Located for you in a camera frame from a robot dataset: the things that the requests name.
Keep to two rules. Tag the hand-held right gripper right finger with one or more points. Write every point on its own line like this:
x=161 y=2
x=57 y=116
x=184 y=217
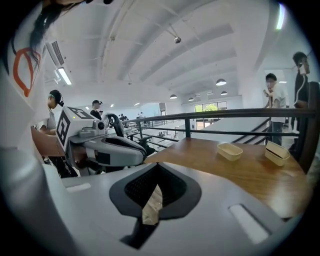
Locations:
x=212 y=225

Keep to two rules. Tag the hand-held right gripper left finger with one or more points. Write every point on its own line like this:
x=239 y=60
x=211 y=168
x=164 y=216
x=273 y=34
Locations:
x=100 y=212

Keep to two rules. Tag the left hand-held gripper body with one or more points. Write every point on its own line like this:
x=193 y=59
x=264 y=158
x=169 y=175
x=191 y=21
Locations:
x=63 y=125

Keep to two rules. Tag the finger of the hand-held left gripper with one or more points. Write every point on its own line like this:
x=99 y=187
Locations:
x=130 y=144
x=125 y=156

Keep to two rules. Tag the person's left forearm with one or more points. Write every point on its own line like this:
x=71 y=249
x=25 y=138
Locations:
x=45 y=142

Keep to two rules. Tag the person's left hand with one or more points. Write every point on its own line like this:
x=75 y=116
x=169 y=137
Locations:
x=80 y=157

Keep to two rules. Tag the ceiling tube light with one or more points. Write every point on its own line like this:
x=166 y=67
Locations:
x=65 y=76
x=280 y=16

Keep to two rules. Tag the person's white printed shirt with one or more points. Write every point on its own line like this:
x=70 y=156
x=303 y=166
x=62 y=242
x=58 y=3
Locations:
x=15 y=112

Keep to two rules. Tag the brown wooden table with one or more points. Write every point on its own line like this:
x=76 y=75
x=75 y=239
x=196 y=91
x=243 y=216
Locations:
x=237 y=177

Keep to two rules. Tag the white air conditioner vent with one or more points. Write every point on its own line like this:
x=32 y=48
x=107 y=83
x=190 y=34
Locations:
x=55 y=53

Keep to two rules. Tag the large window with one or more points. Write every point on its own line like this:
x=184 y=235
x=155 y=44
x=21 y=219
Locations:
x=210 y=107

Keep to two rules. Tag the black metal railing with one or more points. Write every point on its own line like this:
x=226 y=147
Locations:
x=225 y=113

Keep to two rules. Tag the black pillar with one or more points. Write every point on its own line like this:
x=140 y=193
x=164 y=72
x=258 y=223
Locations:
x=310 y=125

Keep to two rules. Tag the ceiling dome camera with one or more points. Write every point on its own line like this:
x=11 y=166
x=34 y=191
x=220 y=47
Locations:
x=177 y=40

